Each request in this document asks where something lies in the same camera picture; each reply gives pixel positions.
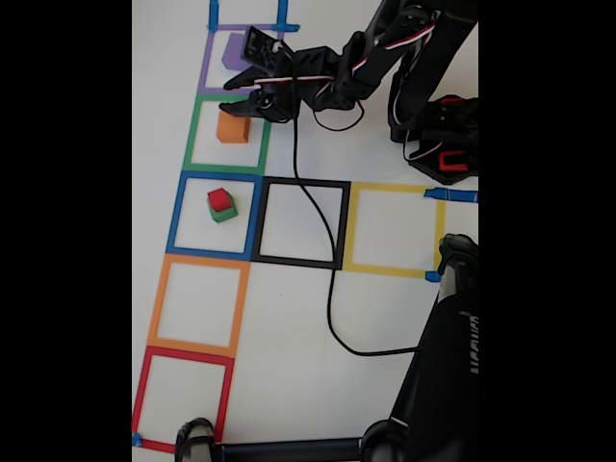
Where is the yellow square frame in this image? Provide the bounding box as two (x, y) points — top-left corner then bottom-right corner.
(342, 181), (447, 280)

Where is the orange square frame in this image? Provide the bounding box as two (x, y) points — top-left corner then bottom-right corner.
(147, 253), (252, 358)

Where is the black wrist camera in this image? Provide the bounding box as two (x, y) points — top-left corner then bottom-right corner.
(249, 89), (302, 124)

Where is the blue square frame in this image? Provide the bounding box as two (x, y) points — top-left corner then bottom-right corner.
(166, 170), (265, 263)

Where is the orange square block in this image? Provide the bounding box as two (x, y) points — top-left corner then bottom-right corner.
(216, 111), (250, 144)

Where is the black tripod stand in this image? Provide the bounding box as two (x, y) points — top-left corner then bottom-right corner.
(174, 233), (479, 462)

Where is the red square frame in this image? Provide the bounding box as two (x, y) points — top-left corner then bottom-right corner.
(132, 345), (236, 454)

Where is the small red cube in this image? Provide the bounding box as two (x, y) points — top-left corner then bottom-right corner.
(206, 187), (232, 213)

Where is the black camera cable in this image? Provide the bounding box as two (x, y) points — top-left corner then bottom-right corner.
(288, 47), (425, 357)

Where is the large purple square block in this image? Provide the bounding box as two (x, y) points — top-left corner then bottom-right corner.
(221, 32), (249, 70)

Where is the purple square frame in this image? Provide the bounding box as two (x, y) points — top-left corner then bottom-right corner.
(196, 23), (285, 97)

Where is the black square frame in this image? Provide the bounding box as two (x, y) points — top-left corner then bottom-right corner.
(249, 175), (351, 270)

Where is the green square frame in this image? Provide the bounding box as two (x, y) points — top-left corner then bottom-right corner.
(182, 93), (275, 175)

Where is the green square block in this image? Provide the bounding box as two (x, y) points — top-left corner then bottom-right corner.
(207, 194), (239, 225)

